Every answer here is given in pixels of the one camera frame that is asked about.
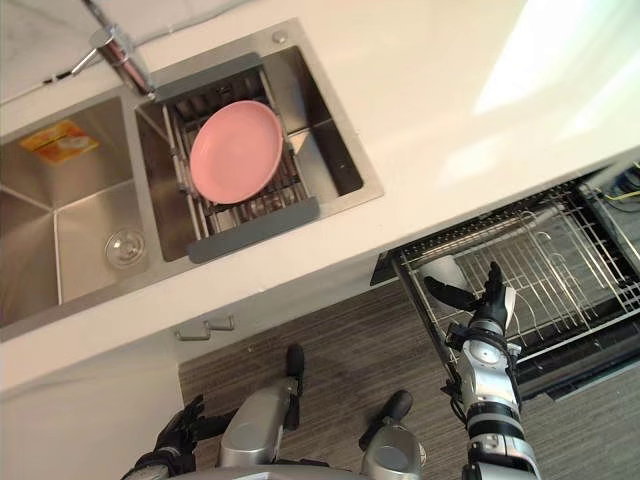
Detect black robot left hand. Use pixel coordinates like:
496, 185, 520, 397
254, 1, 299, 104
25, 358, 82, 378
153, 393, 229, 459

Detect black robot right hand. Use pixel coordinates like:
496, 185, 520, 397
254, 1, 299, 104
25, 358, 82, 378
423, 261, 517, 329

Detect white cup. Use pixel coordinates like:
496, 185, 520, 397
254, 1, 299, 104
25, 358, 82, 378
422, 254, 470, 292

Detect black dishwasher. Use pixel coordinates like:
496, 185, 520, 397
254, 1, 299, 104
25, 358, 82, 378
369, 158, 640, 402

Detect grey sink drying rack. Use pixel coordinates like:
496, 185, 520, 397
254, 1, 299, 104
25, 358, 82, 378
149, 52, 322, 264

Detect round sink drain strainer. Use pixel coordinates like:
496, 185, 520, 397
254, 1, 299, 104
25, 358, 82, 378
103, 227, 148, 272

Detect stainless steel double sink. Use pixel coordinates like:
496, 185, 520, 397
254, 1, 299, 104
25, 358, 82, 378
0, 18, 387, 331

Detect silver robot right leg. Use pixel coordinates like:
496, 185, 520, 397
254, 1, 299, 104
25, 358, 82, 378
358, 389, 432, 480

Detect pink plate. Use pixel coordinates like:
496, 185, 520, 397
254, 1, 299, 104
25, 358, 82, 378
188, 99, 286, 206

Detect chrome kitchen faucet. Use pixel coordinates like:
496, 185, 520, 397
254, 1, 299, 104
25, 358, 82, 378
72, 24, 159, 104

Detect wire dishwasher rack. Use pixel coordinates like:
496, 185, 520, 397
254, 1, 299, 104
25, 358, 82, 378
396, 182, 640, 372

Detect silver cabinet handle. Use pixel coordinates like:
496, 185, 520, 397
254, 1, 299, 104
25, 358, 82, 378
173, 314, 238, 343

